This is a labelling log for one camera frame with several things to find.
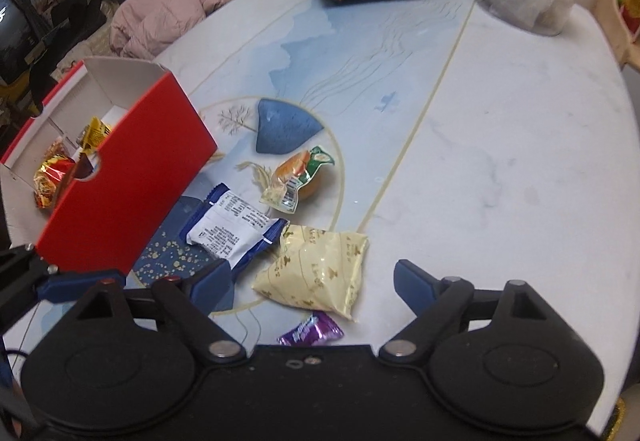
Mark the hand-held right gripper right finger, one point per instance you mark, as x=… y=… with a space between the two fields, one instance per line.
x=411 y=281

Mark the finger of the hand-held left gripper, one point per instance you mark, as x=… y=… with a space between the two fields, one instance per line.
x=4 y=371
x=80 y=283

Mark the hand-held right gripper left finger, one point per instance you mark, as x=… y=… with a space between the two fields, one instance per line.
x=215 y=280

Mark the white and blue snack packet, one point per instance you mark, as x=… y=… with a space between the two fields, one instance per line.
x=230 y=226

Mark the cream snack packet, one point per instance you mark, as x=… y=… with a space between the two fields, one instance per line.
x=312 y=271

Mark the red cardboard box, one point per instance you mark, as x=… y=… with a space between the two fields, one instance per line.
x=125 y=181

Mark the red foil snack bag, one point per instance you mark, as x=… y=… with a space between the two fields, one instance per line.
x=52 y=173

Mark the yellow snack packet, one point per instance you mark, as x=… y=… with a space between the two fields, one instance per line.
x=95 y=133

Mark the purple candy wrapper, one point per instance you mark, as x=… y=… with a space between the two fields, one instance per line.
x=312 y=328

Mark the orange green jelly packet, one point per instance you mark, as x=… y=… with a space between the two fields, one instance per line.
x=297 y=173

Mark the television screen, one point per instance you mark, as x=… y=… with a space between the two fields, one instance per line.
x=11 y=38

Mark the pink padded jacket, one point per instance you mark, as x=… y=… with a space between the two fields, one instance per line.
x=170 y=6

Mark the wooden rack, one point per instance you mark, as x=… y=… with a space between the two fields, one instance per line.
x=620 y=21

